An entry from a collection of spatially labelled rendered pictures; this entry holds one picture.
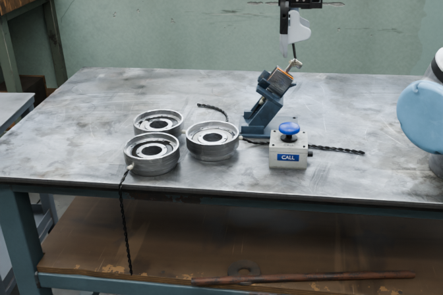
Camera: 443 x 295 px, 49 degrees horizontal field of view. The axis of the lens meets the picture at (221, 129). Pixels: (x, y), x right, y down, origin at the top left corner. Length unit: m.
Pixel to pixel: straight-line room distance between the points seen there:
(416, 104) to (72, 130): 0.71
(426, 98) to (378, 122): 0.39
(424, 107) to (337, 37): 1.82
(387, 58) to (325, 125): 1.55
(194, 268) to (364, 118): 0.50
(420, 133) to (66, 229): 0.83
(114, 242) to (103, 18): 1.73
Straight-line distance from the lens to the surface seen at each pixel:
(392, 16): 2.56
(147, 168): 0.90
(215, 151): 0.93
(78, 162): 0.99
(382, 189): 0.90
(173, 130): 0.99
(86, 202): 1.33
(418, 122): 0.78
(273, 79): 1.01
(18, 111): 1.62
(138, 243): 1.16
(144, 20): 2.65
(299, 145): 0.91
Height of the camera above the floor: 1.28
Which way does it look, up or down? 27 degrees down
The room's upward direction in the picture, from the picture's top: 2 degrees counter-clockwise
